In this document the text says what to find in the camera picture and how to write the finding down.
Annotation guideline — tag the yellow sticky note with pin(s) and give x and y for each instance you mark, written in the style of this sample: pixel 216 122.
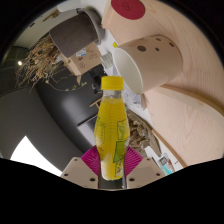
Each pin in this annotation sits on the yellow sticky note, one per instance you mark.
pixel 115 44

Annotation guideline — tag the round ceiling light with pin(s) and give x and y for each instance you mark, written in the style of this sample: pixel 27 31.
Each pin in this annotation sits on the round ceiling light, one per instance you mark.
pixel 20 62

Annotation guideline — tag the small paint jar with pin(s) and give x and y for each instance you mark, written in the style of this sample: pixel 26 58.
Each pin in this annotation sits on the small paint jar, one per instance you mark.
pixel 162 161

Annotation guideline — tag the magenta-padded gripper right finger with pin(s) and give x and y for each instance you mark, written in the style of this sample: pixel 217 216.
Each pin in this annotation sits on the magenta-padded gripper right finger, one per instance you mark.
pixel 146 170

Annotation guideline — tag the cardboard box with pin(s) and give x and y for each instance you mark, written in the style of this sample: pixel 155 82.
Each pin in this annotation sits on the cardboard box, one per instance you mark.
pixel 85 61

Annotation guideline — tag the grey plant saucer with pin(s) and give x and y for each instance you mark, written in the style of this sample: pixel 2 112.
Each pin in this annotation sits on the grey plant saucer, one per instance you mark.
pixel 96 23

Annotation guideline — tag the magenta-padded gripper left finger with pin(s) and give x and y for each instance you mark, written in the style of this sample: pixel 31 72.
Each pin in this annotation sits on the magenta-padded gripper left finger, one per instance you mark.
pixel 78 170

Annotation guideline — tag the flat round red coaster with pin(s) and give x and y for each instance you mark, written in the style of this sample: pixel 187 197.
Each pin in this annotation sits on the flat round red coaster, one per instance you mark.
pixel 128 8

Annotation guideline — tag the grey pot with dried plant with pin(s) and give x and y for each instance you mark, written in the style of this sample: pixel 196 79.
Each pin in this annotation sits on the grey pot with dried plant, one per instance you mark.
pixel 71 36

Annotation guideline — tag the yellow drink bottle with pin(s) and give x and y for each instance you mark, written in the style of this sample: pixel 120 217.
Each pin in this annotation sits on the yellow drink bottle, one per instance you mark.
pixel 110 130

